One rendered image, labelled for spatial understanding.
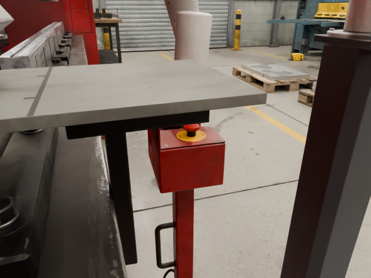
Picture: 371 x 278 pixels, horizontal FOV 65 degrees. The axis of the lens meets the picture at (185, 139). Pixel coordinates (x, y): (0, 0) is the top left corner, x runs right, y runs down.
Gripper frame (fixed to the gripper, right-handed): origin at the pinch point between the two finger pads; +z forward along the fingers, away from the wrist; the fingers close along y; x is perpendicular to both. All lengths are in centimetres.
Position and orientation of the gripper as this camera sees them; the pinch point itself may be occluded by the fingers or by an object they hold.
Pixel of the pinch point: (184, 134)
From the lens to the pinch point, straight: 81.2
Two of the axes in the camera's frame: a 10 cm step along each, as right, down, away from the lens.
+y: 9.6, -0.2, 2.6
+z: -0.8, 9.2, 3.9
